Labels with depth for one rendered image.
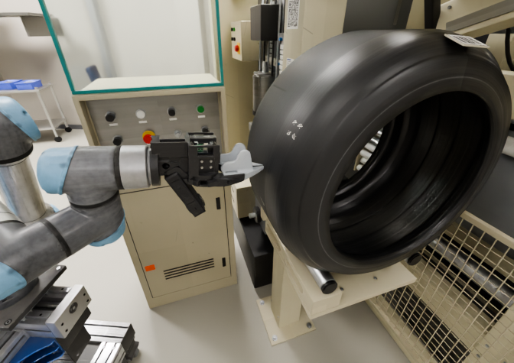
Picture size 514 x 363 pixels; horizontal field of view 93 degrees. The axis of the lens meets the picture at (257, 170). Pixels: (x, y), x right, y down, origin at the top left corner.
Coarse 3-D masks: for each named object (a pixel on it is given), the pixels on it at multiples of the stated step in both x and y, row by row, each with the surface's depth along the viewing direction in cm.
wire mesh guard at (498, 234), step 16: (480, 224) 68; (464, 240) 74; (496, 240) 66; (512, 240) 62; (432, 272) 86; (464, 272) 75; (416, 288) 94; (432, 288) 87; (464, 288) 76; (480, 288) 71; (512, 288) 64; (416, 304) 94; (432, 304) 88; (448, 304) 82; (384, 320) 112; (432, 320) 89; (448, 320) 83; (400, 336) 105; (432, 336) 90; (416, 352) 98; (448, 352) 85
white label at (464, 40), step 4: (448, 36) 39; (452, 36) 39; (456, 36) 39; (460, 36) 40; (464, 36) 40; (456, 40) 38; (460, 40) 38; (464, 40) 38; (468, 40) 39; (472, 40) 39; (476, 40) 40; (460, 44) 37; (464, 44) 37; (468, 44) 37; (472, 44) 37; (476, 44) 38; (480, 44) 38; (484, 44) 39
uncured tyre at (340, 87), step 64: (320, 64) 45; (384, 64) 37; (448, 64) 38; (256, 128) 55; (320, 128) 39; (384, 128) 80; (448, 128) 67; (256, 192) 59; (320, 192) 42; (384, 192) 83; (448, 192) 68; (320, 256) 51; (384, 256) 60
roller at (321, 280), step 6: (306, 264) 68; (312, 270) 65; (318, 270) 64; (312, 276) 66; (318, 276) 63; (324, 276) 62; (330, 276) 62; (318, 282) 62; (324, 282) 61; (330, 282) 61; (336, 282) 61; (324, 288) 61; (330, 288) 61; (336, 288) 62
